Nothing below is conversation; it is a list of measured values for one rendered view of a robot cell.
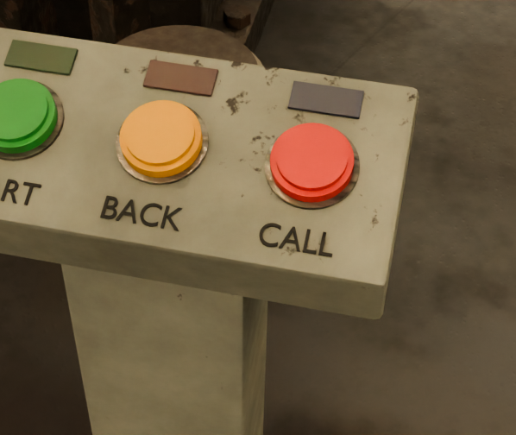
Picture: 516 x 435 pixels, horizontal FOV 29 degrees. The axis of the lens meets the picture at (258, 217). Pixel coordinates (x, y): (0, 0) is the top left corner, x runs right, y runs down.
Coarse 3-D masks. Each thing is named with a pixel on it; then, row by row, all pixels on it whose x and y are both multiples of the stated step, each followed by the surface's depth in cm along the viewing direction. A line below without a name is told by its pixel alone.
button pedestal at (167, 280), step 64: (0, 64) 52; (128, 64) 51; (192, 64) 51; (64, 128) 50; (256, 128) 49; (384, 128) 49; (0, 192) 49; (64, 192) 48; (128, 192) 48; (192, 192) 48; (256, 192) 48; (384, 192) 47; (64, 256) 51; (128, 256) 49; (192, 256) 47; (256, 256) 46; (320, 256) 46; (384, 256) 46; (128, 320) 54; (192, 320) 53; (256, 320) 57; (128, 384) 59; (192, 384) 57; (256, 384) 62
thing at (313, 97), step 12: (300, 84) 50; (312, 84) 50; (300, 96) 50; (312, 96) 50; (324, 96) 50; (336, 96) 50; (348, 96) 50; (360, 96) 49; (288, 108) 50; (300, 108) 49; (312, 108) 49; (324, 108) 49; (336, 108) 49; (348, 108) 49; (360, 108) 49
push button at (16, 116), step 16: (16, 80) 50; (32, 80) 50; (0, 96) 50; (16, 96) 50; (32, 96) 50; (48, 96) 50; (0, 112) 49; (16, 112) 49; (32, 112) 49; (48, 112) 49; (0, 128) 49; (16, 128) 49; (32, 128) 49; (48, 128) 49; (0, 144) 49; (16, 144) 49; (32, 144) 49
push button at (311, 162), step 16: (304, 128) 48; (320, 128) 48; (288, 144) 48; (304, 144) 47; (320, 144) 47; (336, 144) 47; (272, 160) 48; (288, 160) 47; (304, 160) 47; (320, 160) 47; (336, 160) 47; (352, 160) 47; (288, 176) 47; (304, 176) 47; (320, 176) 47; (336, 176) 47; (288, 192) 47; (304, 192) 47; (320, 192) 47; (336, 192) 47
